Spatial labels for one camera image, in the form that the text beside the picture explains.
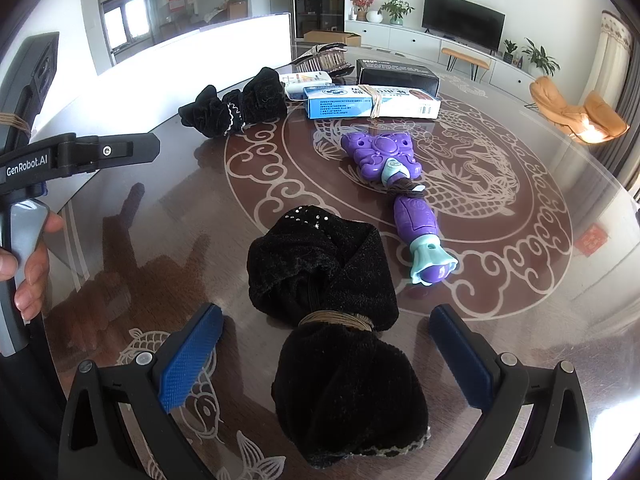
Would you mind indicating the large leafy potted plant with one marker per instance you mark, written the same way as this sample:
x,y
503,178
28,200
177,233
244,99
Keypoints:
x,y
540,55

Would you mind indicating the orange bench with black legs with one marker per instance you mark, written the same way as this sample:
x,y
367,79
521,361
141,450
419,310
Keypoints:
x,y
465,55

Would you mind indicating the covered standing air conditioner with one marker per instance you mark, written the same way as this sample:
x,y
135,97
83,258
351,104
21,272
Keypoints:
x,y
607,60

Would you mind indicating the brown cardboard box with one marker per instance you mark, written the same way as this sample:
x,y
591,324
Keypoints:
x,y
330,39

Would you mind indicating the orange lounge chair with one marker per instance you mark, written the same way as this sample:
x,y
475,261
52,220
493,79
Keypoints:
x,y
600,117

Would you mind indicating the green potted plant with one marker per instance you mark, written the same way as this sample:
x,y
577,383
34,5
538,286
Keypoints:
x,y
395,10

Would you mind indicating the purple toy wand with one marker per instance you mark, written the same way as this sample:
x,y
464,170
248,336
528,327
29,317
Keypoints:
x,y
380,152

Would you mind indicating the brown patterned glass desktop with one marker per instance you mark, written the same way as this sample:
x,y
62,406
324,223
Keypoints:
x,y
200,260

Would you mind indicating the red paper under glass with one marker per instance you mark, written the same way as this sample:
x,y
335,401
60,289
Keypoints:
x,y
591,240

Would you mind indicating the white board panel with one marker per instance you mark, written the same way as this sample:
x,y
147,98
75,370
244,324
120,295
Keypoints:
x,y
200,60

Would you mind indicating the black television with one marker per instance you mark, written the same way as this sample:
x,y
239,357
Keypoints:
x,y
462,20

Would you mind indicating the red flowers in white vase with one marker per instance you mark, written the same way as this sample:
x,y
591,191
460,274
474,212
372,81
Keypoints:
x,y
362,7

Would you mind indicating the grey curtain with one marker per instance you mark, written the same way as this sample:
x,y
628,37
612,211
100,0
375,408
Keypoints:
x,y
631,150

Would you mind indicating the white television cabinet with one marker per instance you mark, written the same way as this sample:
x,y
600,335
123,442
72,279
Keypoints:
x,y
400,40

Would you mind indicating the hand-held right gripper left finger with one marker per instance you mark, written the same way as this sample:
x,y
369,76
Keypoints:
x,y
192,350

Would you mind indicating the black cardboard box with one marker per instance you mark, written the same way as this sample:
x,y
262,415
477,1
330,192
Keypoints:
x,y
400,77

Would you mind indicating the blue white ointment box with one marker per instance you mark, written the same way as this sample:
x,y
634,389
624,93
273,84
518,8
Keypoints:
x,y
350,102

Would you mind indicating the small potted plant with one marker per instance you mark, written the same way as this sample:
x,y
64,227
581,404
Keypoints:
x,y
510,50

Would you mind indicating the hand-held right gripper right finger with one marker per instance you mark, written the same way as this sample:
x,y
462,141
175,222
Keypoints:
x,y
462,355

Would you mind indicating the small white box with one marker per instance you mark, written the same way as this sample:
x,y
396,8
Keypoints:
x,y
305,79

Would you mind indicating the person's left hand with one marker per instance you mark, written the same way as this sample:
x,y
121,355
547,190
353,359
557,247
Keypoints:
x,y
35,285

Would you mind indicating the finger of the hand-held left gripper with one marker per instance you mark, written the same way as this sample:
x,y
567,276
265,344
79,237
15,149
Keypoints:
x,y
115,151

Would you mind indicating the black velvet bow hair band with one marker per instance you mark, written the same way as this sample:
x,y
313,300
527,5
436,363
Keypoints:
x,y
250,105

